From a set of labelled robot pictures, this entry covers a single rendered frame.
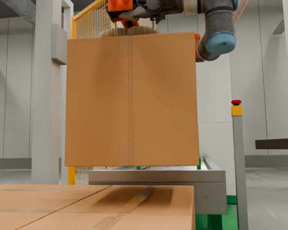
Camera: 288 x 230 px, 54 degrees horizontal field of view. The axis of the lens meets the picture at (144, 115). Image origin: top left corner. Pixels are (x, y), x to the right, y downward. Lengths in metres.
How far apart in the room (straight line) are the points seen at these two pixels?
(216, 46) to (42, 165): 1.86
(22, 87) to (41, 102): 9.96
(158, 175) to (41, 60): 1.53
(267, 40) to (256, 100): 2.21
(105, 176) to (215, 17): 0.97
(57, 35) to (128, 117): 1.80
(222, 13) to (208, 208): 0.92
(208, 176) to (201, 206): 0.15
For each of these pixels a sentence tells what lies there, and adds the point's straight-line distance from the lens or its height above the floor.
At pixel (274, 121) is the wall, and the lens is 10.79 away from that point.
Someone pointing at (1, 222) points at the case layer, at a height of 0.54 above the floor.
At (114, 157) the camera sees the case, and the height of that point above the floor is 0.70.
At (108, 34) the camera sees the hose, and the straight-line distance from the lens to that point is 1.07.
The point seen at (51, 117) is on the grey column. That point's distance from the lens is 2.45.
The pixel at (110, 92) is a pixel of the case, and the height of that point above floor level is 0.89.
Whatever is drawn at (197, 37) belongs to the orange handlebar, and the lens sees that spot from 1.27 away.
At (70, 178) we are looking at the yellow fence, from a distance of 2.95.
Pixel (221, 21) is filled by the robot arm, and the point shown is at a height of 1.10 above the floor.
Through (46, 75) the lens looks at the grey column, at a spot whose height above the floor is 1.33.
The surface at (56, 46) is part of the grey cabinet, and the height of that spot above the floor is 1.57.
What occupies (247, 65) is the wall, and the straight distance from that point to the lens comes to 10.94.
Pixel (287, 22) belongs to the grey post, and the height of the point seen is 2.50.
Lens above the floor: 0.73
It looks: 7 degrees up
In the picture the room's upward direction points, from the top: 1 degrees counter-clockwise
